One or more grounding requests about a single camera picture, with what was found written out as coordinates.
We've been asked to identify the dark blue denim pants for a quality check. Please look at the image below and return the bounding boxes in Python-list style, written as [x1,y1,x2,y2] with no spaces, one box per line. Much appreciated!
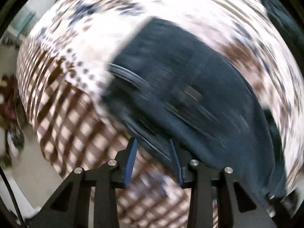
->
[102,18,287,201]

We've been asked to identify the clutter on floor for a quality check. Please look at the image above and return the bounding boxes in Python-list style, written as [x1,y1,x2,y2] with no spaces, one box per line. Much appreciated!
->
[1,74,27,168]

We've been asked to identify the floral white bed blanket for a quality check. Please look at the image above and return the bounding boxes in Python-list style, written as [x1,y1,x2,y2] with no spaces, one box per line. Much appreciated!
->
[17,0,303,227]

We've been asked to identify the dark teal clothes pile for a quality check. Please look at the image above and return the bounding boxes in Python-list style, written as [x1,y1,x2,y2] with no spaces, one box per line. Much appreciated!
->
[260,0,303,62]

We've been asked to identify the black cable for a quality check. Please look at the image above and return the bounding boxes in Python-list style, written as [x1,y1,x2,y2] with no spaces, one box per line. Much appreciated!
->
[0,166,27,228]

